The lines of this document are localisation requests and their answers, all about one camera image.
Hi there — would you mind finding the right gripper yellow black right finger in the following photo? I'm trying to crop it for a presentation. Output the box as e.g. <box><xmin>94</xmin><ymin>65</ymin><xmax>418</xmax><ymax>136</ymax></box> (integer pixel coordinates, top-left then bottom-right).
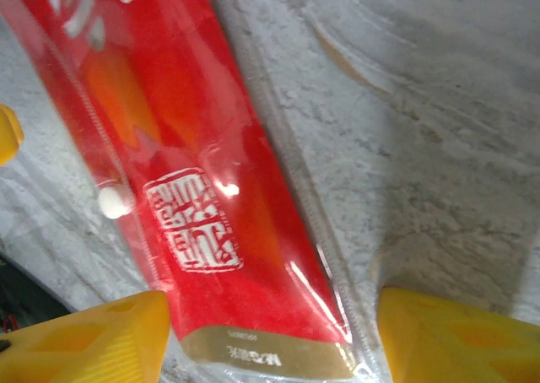
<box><xmin>375</xmin><ymin>287</ymin><xmax>540</xmax><ymax>383</ymax></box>

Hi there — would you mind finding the right gripper yellow black left finger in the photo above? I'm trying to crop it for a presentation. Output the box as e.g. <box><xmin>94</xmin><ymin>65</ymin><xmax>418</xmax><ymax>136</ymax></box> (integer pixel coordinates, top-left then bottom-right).
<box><xmin>0</xmin><ymin>289</ymin><xmax>173</xmax><ymax>383</ymax></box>

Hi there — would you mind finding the red box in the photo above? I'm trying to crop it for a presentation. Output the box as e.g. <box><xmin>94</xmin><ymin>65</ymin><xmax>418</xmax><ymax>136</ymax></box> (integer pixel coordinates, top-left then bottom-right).
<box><xmin>0</xmin><ymin>0</ymin><xmax>381</xmax><ymax>383</ymax></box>

